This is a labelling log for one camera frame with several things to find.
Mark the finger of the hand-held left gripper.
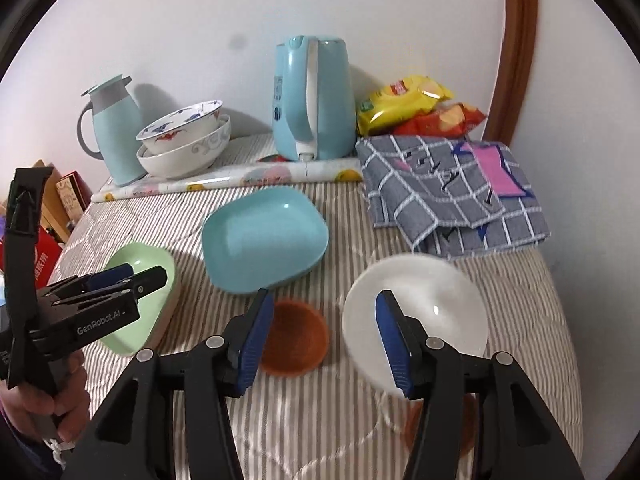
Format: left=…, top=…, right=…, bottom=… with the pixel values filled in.
left=37, top=266, right=168, bottom=311
left=75, top=263, right=136, bottom=292

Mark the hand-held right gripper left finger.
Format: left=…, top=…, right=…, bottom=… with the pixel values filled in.
left=60, top=288, right=276, bottom=480

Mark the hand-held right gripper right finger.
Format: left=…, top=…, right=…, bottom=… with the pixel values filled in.
left=375, top=289, right=586, bottom=480

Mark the light green plate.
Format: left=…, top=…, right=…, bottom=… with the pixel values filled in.
left=98, top=242, right=181, bottom=357

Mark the small brown bowl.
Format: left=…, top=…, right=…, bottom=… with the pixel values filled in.
left=260, top=300, right=330, bottom=377
left=404, top=394, right=478, bottom=461

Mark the plain white bowl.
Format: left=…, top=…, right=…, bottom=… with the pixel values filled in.
left=342, top=253, right=488, bottom=401

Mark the teal plate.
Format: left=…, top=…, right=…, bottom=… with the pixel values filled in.
left=201, top=186, right=330, bottom=295

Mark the person's left hand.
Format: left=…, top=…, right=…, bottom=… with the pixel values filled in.
left=0, top=352, right=93, bottom=446

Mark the red box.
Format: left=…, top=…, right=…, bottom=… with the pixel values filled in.
left=0, top=227, right=63, bottom=291

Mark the brown printed box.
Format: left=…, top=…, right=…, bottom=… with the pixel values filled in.
left=54, top=170, right=93, bottom=222

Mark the cardboard box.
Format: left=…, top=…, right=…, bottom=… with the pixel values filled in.
left=30, top=160, right=76, bottom=243

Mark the striped quilt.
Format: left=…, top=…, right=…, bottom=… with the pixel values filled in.
left=47, top=132, right=586, bottom=480

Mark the white bowl with grey scrolls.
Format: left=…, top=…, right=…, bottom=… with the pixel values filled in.
left=136, top=114, right=232, bottom=179

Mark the light blue thermos jug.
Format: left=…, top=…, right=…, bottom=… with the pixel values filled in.
left=76, top=75, right=148, bottom=187

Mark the rolled printed plastic sheet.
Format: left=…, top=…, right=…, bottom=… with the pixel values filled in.
left=91, top=157, right=363, bottom=204

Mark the grey checked cloth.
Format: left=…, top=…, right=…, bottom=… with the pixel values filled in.
left=356, top=132, right=552, bottom=261

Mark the red and blue patterned bowl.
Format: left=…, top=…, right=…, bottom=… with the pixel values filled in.
left=136, top=100, right=224, bottom=157

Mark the red snack bag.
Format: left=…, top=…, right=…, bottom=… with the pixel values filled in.
left=395, top=102, right=488, bottom=138

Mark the yellow snack bag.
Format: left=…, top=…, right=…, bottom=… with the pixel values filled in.
left=356, top=75, right=453, bottom=137

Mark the light blue electric kettle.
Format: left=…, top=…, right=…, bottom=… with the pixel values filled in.
left=272, top=35, right=357, bottom=162

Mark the brown wooden door frame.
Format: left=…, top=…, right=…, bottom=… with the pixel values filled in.
left=482, top=0, right=538, bottom=143

